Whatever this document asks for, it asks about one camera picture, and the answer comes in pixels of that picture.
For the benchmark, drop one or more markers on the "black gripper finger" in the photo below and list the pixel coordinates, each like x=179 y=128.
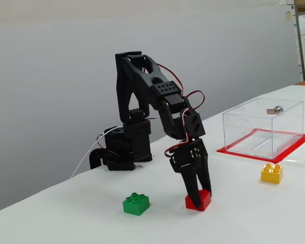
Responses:
x=203 y=167
x=191 y=188

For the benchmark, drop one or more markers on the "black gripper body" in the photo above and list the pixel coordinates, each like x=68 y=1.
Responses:
x=190 y=162

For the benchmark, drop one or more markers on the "red lego brick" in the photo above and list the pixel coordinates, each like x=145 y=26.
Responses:
x=205 y=202

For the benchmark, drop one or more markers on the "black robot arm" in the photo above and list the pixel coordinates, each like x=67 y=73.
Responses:
x=142 y=76

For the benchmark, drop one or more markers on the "green lego brick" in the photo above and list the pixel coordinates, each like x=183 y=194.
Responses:
x=136 y=207

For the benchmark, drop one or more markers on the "transparent plastic box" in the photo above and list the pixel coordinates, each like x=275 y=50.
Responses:
x=246 y=122

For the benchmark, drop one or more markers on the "yellow lego brick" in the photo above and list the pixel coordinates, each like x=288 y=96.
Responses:
x=270 y=175

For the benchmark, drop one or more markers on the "silver metal box lock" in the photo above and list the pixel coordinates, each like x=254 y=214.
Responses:
x=277 y=109

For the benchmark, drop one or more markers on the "black table clamp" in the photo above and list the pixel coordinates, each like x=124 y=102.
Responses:
x=94 y=158

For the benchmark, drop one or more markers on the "tan paper label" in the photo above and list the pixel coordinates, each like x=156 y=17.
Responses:
x=287 y=15

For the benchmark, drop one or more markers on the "red rectangular base frame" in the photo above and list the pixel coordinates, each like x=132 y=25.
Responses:
x=294 y=146

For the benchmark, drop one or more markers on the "wooden shelf post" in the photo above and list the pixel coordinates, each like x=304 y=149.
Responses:
x=298 y=38

